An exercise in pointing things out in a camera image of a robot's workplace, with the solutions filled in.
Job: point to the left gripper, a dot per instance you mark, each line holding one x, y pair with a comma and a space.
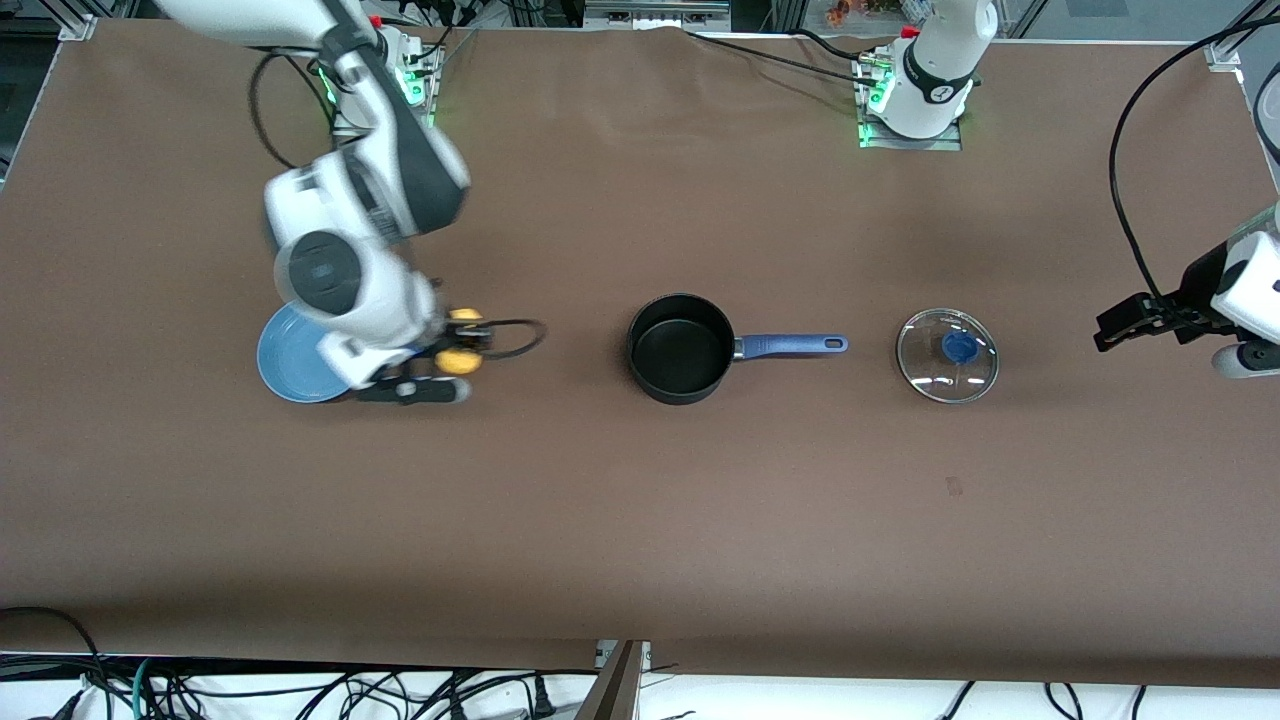
1192, 285

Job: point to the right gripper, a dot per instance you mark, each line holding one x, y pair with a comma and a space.
443, 340

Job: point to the yellow potato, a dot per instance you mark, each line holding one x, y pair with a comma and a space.
460, 362

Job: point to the glass lid with blue knob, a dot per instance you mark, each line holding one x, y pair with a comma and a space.
947, 355

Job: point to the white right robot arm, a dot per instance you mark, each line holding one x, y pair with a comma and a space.
360, 200

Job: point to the blue round plate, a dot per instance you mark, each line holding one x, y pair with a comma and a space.
285, 365

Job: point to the black power plug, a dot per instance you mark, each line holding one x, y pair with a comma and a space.
541, 697

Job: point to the aluminium table leg profile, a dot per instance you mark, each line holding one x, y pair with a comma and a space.
612, 690

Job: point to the orange toy items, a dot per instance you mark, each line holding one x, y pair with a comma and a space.
845, 10

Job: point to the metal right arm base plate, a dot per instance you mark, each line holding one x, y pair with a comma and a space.
425, 95

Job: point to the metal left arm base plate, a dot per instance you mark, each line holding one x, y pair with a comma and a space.
900, 145

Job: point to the aluminium frame profile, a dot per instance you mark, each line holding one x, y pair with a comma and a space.
1225, 50

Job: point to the aluminium rail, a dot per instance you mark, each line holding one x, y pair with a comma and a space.
655, 15

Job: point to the aluminium frame corner bracket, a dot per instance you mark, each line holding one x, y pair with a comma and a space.
78, 22

